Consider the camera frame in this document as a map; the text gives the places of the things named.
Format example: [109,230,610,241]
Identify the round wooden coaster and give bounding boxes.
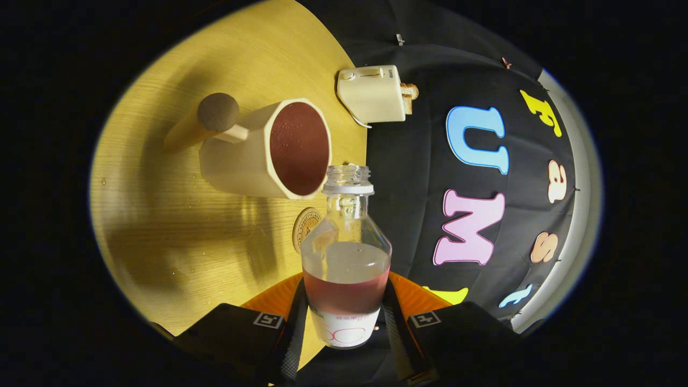
[292,207,323,254]

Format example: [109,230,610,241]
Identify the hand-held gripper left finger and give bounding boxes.
[153,273,310,385]

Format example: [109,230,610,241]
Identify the black backdrop cloth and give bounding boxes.
[296,0,578,385]

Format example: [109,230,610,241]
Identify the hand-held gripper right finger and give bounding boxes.
[383,271,519,385]

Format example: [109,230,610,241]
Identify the white cup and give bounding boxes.
[197,92,333,201]

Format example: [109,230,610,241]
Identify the wooden table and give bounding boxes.
[89,0,369,371]

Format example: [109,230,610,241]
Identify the white toaster cord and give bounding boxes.
[344,105,372,129]

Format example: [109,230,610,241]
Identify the clear juice bottle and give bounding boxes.
[300,164,393,350]

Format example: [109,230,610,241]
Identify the white toaster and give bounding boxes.
[336,65,407,125]

